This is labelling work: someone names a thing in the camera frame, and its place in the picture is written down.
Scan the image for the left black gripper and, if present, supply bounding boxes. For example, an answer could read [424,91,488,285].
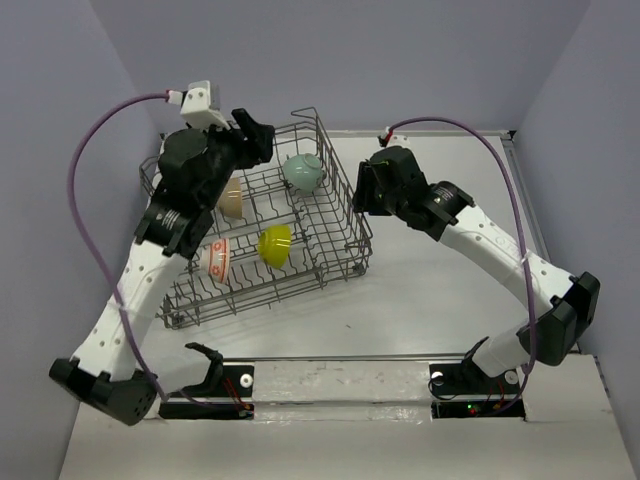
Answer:
[197,108,279,206]

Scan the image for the celadon green bowl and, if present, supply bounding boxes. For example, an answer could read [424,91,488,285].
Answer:
[282,153,325,192]

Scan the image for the white bowl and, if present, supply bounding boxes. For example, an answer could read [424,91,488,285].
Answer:
[217,177,243,219]

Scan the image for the yellow-green plastic bowl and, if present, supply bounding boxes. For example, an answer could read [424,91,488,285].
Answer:
[256,225,292,269]

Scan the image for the orange patterned bowl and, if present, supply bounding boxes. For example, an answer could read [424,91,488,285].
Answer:
[199,238,231,284]

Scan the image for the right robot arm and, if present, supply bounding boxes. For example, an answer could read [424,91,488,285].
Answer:
[353,146,600,392]

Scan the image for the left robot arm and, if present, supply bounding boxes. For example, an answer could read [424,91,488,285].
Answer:
[49,108,275,426]

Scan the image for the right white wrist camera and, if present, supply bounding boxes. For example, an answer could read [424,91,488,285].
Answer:
[377,127,411,149]

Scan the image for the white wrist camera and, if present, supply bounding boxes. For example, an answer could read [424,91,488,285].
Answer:
[377,127,411,149]
[166,80,231,131]

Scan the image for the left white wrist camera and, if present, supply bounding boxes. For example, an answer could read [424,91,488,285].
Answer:
[166,80,231,131]

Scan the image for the grey wire dish rack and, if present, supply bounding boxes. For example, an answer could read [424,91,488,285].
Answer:
[156,107,372,330]

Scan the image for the metal rail bar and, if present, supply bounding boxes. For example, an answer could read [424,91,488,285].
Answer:
[224,353,464,363]

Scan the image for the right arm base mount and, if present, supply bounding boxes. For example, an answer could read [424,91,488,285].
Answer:
[427,363,526,420]

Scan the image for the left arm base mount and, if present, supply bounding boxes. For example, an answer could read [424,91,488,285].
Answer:
[157,362,255,421]

